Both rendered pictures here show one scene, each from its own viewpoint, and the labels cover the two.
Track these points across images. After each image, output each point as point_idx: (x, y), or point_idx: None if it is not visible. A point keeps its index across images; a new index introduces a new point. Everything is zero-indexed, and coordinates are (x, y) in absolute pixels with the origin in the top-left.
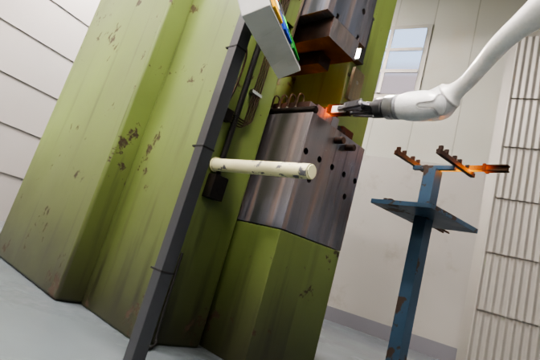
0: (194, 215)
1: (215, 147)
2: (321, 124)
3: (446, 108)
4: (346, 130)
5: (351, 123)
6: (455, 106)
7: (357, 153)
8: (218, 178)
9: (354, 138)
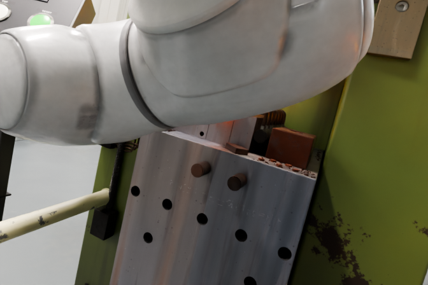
0: (95, 248)
1: (108, 177)
2: (164, 142)
3: (151, 65)
4: (285, 136)
5: (404, 100)
6: (165, 34)
7: (286, 189)
8: (96, 214)
9: (425, 133)
